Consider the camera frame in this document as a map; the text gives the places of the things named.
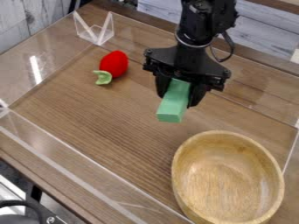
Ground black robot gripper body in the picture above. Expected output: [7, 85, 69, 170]
[145, 38, 231, 91]

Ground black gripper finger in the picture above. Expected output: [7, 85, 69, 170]
[155, 75, 173, 98]
[189, 83, 209, 107]

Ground green rectangular block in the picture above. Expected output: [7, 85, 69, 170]
[157, 79, 191, 123]

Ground brown wooden bowl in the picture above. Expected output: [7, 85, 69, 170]
[173, 130, 286, 224]

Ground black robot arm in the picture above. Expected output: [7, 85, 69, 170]
[145, 0, 239, 107]

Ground red plush strawberry toy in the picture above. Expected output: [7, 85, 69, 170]
[93, 51, 129, 85]

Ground black table leg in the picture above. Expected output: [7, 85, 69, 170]
[24, 184, 43, 218]

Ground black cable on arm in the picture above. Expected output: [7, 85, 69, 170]
[210, 30, 238, 63]

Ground clear acrylic tray wall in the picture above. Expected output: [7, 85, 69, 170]
[0, 14, 299, 224]

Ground clear acrylic corner bracket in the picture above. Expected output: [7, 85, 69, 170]
[73, 12, 115, 46]

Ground black cable under table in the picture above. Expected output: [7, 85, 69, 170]
[0, 199, 41, 224]

